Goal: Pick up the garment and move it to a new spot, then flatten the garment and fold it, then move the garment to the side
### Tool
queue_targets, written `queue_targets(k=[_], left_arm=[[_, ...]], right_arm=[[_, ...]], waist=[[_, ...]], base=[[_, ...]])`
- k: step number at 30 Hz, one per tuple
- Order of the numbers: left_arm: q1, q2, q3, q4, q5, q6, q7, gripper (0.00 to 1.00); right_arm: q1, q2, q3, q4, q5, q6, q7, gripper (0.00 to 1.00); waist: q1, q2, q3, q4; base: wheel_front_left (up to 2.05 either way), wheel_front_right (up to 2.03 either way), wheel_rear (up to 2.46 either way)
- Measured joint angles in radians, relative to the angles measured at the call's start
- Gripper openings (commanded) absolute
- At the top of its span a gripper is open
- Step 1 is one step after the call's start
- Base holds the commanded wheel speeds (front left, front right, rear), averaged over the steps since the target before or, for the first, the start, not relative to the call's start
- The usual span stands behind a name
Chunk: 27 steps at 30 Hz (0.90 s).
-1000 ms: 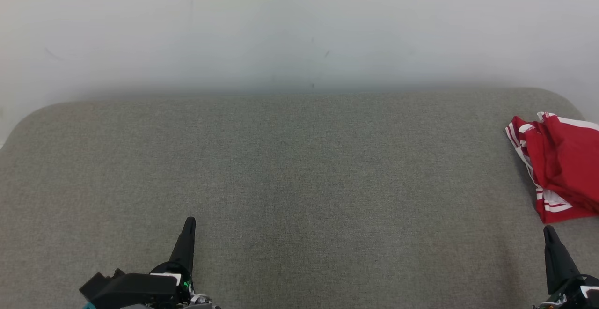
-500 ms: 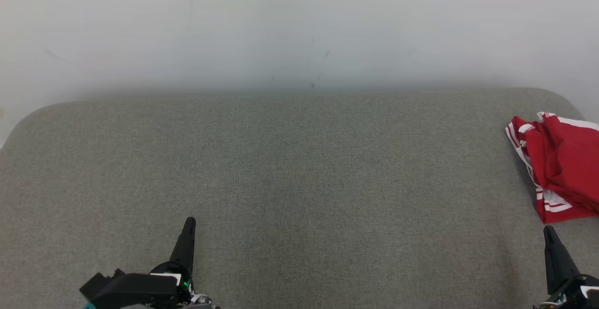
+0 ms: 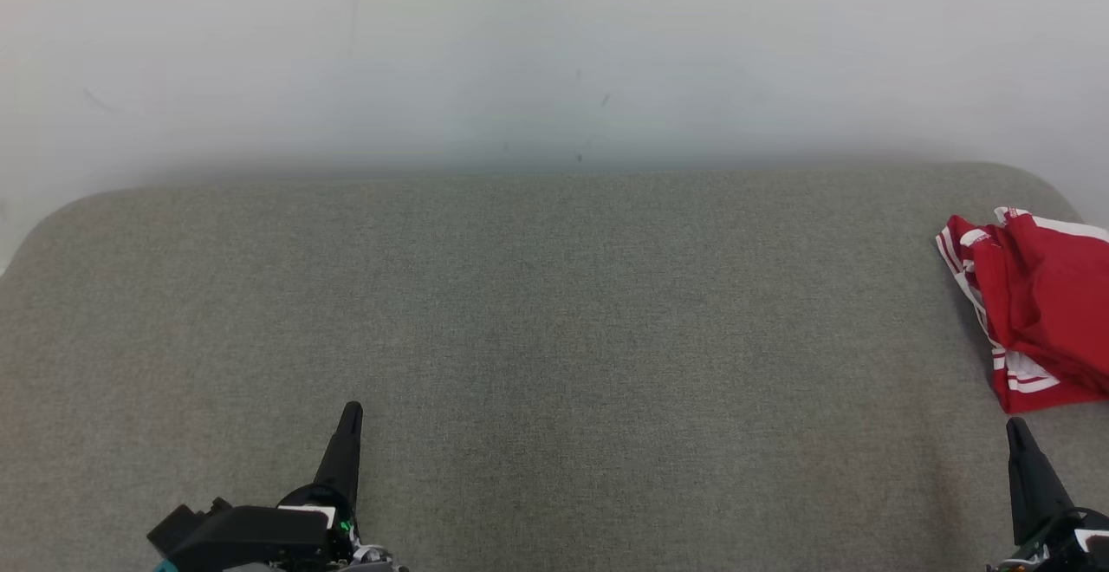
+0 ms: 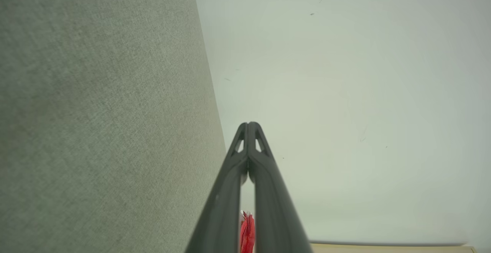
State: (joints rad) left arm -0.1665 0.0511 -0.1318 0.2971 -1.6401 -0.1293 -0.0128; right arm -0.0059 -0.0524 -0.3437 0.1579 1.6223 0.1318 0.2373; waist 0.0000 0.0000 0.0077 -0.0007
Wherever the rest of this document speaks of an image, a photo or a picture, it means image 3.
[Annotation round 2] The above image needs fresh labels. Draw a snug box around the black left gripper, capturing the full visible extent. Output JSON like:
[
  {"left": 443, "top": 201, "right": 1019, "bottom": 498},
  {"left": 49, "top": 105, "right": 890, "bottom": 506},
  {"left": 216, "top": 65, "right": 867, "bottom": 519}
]
[{"left": 169, "top": 400, "right": 365, "bottom": 569}]

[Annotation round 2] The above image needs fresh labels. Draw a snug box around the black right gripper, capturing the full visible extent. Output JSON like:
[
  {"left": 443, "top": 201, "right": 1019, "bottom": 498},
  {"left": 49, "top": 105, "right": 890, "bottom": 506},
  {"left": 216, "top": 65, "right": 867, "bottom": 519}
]
[{"left": 1005, "top": 416, "right": 1109, "bottom": 572}]

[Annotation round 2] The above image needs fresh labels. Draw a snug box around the red number 23 basketball jersey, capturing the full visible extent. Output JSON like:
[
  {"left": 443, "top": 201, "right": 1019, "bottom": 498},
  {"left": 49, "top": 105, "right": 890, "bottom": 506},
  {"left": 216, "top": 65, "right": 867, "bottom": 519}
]
[{"left": 934, "top": 215, "right": 1109, "bottom": 414}]

